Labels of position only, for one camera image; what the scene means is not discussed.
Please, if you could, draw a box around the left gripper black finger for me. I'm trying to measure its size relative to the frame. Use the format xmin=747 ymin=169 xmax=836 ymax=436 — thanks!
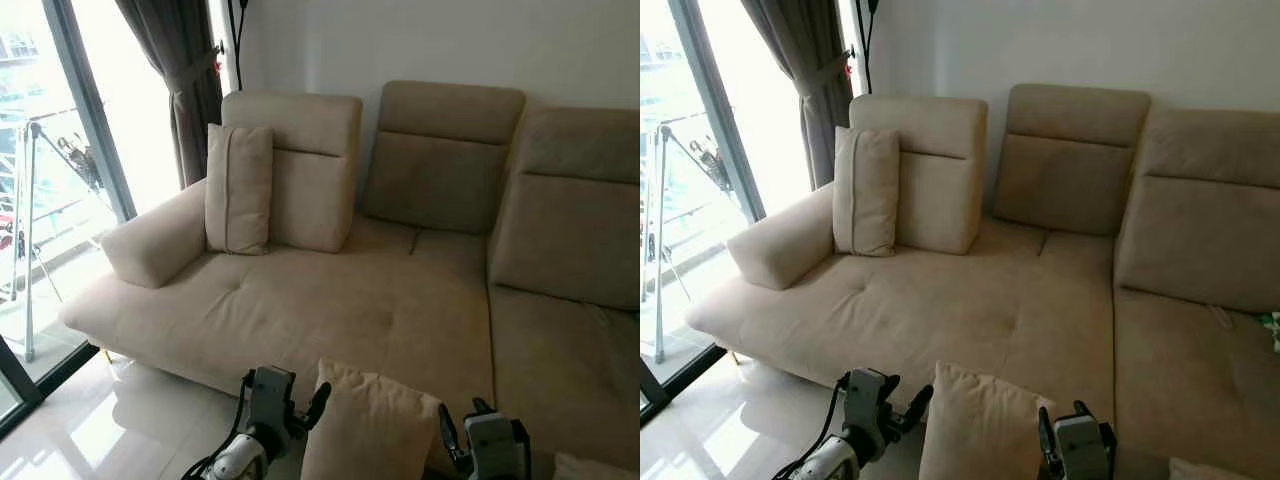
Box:
xmin=902 ymin=385 xmax=934 ymax=433
xmin=303 ymin=383 xmax=332 ymax=432

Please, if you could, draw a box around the large beige square pillow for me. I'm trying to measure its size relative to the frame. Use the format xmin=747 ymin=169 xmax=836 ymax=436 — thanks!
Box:
xmin=300 ymin=358 xmax=443 ymax=480
xmin=918 ymin=360 xmax=1056 ymax=480

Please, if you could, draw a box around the beige sectional sofa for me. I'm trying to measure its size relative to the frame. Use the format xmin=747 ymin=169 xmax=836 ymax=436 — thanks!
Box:
xmin=58 ymin=80 xmax=641 ymax=473
xmin=685 ymin=83 xmax=1280 ymax=477

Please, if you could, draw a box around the beige sofa armrest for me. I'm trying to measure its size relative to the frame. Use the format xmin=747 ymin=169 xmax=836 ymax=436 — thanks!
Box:
xmin=727 ymin=185 xmax=836 ymax=291
xmin=100 ymin=180 xmax=209 ymax=291

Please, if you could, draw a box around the beige sofa backrest cushion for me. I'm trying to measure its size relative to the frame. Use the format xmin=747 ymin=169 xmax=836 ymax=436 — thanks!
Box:
xmin=362 ymin=80 xmax=526 ymax=236
xmin=220 ymin=90 xmax=363 ymax=253
xmin=848 ymin=95 xmax=989 ymax=256
xmin=992 ymin=83 xmax=1153 ymax=238
xmin=1113 ymin=105 xmax=1280 ymax=313
xmin=488 ymin=105 xmax=641 ymax=311

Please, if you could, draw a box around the narrow beige pillow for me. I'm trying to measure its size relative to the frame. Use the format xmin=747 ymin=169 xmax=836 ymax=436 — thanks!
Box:
xmin=832 ymin=127 xmax=901 ymax=258
xmin=205 ymin=123 xmax=274 ymax=256

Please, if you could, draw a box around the metal drying rack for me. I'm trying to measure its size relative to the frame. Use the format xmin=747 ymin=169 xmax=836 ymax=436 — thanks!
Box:
xmin=5 ymin=105 xmax=106 ymax=363
xmin=645 ymin=120 xmax=736 ymax=366

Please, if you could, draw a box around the grey curtain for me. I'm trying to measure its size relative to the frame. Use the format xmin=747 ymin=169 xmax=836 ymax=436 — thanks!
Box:
xmin=115 ymin=0 xmax=226 ymax=189
xmin=740 ymin=0 xmax=853 ymax=191

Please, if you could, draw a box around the grey curtain tieback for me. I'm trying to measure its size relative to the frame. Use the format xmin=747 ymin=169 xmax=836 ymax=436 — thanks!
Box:
xmin=165 ymin=45 xmax=223 ymax=91
xmin=795 ymin=50 xmax=851 ymax=96

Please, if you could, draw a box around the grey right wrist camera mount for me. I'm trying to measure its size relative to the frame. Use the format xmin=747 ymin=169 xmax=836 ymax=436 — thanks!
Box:
xmin=1055 ymin=415 xmax=1106 ymax=480
xmin=465 ymin=412 xmax=517 ymax=480

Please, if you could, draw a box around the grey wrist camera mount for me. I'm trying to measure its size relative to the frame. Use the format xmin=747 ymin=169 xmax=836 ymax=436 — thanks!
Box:
xmin=250 ymin=366 xmax=297 ymax=431
xmin=1055 ymin=415 xmax=1106 ymax=480
xmin=848 ymin=368 xmax=893 ymax=431
xmin=465 ymin=412 xmax=517 ymax=480

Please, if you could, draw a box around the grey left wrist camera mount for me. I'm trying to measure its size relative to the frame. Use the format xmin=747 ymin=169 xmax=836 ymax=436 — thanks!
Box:
xmin=848 ymin=368 xmax=893 ymax=431
xmin=250 ymin=366 xmax=297 ymax=431

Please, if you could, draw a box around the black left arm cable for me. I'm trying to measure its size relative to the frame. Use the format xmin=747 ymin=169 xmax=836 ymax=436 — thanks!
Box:
xmin=770 ymin=372 xmax=853 ymax=480
xmin=182 ymin=372 xmax=251 ymax=480

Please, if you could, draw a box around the dark window frame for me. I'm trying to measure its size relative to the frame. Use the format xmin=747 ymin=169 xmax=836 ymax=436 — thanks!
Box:
xmin=640 ymin=0 xmax=766 ymax=426
xmin=0 ymin=0 xmax=137 ymax=441

